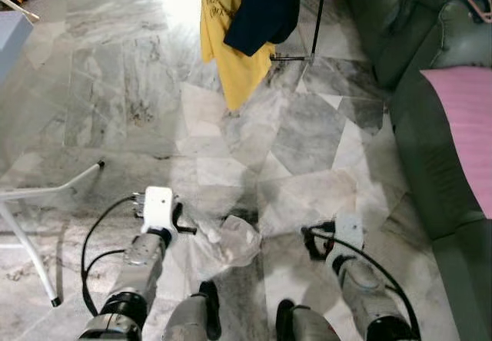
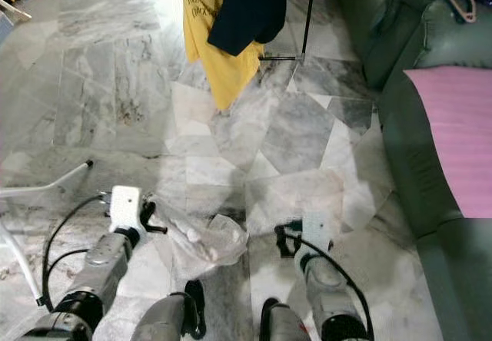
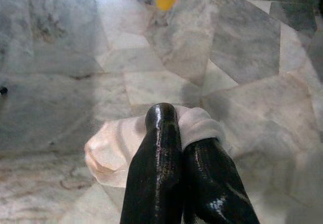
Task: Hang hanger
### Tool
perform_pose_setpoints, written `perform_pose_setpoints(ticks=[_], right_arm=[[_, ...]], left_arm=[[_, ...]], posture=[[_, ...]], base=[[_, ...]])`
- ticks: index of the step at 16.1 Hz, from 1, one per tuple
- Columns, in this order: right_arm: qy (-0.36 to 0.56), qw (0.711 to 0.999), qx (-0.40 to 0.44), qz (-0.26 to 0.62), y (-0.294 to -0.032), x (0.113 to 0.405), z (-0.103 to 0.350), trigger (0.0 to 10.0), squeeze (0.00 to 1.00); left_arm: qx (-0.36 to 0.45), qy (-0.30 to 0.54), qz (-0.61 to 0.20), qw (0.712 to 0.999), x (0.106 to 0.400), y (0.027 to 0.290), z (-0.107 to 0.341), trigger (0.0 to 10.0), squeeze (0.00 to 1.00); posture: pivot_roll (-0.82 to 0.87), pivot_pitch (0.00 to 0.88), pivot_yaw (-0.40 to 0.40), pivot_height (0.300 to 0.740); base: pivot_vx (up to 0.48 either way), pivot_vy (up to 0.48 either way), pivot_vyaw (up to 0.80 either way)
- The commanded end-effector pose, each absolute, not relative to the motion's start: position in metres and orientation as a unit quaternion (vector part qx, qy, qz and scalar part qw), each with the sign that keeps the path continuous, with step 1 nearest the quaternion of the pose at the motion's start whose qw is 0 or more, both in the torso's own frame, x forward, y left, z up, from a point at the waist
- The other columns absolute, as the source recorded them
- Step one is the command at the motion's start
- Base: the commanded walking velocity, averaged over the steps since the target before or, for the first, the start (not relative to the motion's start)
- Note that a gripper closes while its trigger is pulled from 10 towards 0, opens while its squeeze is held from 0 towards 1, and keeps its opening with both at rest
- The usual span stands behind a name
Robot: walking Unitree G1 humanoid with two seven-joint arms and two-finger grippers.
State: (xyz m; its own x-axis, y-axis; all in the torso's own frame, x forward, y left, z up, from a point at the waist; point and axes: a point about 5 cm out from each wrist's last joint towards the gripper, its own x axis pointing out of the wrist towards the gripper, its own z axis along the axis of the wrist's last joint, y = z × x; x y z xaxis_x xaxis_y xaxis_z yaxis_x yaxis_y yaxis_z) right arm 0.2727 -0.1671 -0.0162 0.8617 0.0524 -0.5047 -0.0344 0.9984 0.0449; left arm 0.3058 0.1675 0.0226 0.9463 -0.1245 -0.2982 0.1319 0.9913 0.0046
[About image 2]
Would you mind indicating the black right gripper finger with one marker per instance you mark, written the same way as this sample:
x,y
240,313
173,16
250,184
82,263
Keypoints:
x,y
280,231
282,249

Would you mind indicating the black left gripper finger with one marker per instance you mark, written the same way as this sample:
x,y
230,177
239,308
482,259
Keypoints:
x,y
156,230
157,223

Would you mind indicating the thin white garment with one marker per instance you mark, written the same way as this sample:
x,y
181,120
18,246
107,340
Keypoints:
x,y
207,245

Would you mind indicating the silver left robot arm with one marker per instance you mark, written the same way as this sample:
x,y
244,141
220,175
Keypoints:
x,y
111,260

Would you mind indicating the robot right leg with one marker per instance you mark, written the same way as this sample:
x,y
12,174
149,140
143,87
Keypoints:
x,y
284,327

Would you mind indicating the robot leg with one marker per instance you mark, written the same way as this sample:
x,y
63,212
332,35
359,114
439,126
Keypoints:
x,y
161,322
284,327

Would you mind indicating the robot left leg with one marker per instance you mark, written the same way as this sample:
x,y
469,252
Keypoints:
x,y
161,322

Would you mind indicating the pale blue folding table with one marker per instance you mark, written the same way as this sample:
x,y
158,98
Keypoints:
x,y
46,188

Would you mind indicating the leather sofa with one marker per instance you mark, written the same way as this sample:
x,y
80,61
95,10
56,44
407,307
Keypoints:
x,y
407,164

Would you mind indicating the yellow shirt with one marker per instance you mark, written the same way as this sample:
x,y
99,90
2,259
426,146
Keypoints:
x,y
227,72

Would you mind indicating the pink blanket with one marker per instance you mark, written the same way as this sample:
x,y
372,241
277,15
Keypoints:
x,y
457,134

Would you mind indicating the navy garment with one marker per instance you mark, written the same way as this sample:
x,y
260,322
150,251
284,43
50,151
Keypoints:
x,y
250,11

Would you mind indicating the beige plastic high chair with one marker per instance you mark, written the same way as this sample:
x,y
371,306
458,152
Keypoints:
x,y
15,9

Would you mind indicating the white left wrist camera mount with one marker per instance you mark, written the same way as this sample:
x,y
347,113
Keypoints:
x,y
125,205

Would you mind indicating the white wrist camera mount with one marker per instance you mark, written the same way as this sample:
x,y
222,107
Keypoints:
x,y
125,205
315,230

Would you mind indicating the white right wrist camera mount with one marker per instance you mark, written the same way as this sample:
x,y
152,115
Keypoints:
x,y
315,230

